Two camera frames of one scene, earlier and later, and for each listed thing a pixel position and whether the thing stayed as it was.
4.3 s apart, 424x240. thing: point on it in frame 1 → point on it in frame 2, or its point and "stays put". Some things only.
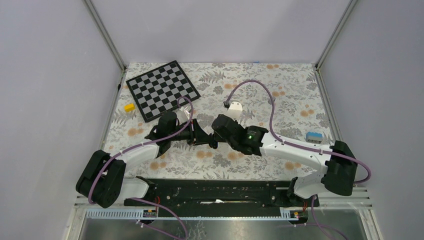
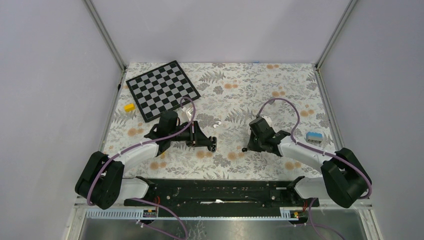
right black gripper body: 233,143 → 255,143
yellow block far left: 129,107 stays put
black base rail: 222,198 stays put
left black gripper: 197,135 stays put
